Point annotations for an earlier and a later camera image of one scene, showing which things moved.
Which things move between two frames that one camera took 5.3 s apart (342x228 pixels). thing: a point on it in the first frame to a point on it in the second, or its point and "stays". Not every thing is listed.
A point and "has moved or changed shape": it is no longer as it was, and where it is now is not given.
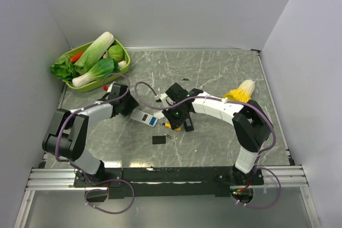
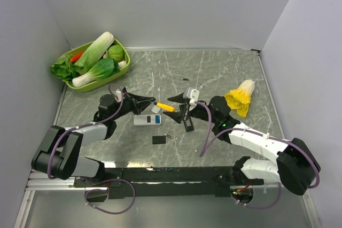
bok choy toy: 103,68 stays
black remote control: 188,124 stays
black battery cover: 158,140 stays
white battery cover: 159,115 has moved or changed shape
